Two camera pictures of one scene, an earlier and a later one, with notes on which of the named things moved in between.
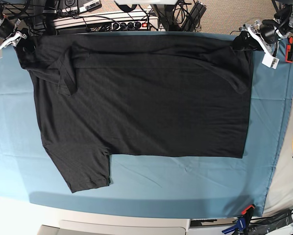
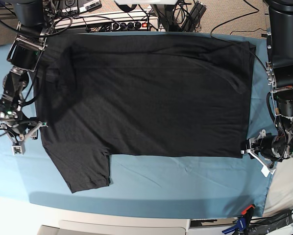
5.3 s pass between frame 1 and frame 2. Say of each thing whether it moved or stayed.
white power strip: stayed
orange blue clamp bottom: stayed
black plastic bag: stayed
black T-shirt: stayed
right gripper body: moved
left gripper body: moved
